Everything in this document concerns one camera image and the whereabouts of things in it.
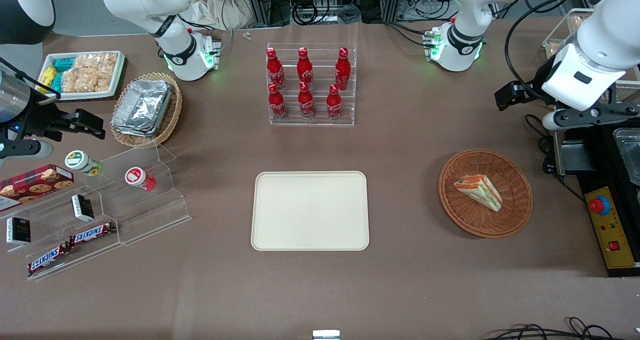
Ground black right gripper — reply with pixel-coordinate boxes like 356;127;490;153
0;99;106;153

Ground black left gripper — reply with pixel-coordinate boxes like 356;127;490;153
495;59;568;112

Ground triangular sandwich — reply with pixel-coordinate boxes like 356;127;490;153
453;174;503;213

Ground white rectangular snack tray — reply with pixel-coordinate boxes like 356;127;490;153
37;51;126;102

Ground light oval wicker basket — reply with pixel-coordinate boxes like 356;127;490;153
110;72;183;148

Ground brown round wicker basket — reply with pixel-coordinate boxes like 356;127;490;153
438;149;534;239

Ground cream plastic tray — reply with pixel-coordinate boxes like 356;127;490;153
251;171;370;251

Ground green lid drink bottle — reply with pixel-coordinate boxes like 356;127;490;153
64;150;104;177

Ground rice cracker bag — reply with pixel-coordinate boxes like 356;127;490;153
60;69;82;93
80;69;114;93
75;53;119;73

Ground stacked foil containers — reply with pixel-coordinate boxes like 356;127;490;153
110;79;174;138

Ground red lid drink bottle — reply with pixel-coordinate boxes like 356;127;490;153
124;167;157;192

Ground red cookie box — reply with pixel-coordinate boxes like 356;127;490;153
0;164;75;203

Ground small black chocolate box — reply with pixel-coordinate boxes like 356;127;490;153
71;194;95;222
6;217;32;245

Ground black sealing machine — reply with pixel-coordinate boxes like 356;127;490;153
552;115;640;278

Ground snickers bar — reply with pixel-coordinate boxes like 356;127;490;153
27;243;71;276
68;221;117;246

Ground clear acrylic stepped shelf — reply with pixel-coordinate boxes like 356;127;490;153
0;142;192;281

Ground clear plastic container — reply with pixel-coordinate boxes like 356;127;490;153
613;128;640;186

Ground red emergency stop button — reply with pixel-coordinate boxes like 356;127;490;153
588;196;611;216

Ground red cola bottle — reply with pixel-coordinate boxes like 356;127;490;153
267;83;288;120
297;48;315;89
335;48;352;91
298;82;316;120
266;48;287;90
326;84;343;122

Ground yellow control panel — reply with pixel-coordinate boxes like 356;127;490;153
584;186;639;270

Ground beige cloth bag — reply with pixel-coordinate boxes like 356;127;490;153
190;0;253;30

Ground clear acrylic bottle rack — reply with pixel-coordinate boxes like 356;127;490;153
266;43;359;127

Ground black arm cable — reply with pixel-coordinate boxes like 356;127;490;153
503;0;593;103

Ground black machine power cable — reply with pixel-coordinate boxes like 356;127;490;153
523;114;587;203

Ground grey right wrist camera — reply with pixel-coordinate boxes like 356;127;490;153
0;139;54;161

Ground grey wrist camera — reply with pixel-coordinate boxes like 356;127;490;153
0;139;54;161
542;101;640;131

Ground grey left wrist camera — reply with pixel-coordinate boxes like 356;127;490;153
542;101;640;131

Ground white wire rack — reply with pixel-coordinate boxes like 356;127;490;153
542;8;640;106

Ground black cable bundle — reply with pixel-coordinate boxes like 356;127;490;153
291;0;362;26

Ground black floor cables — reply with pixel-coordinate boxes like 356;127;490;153
482;316;640;340

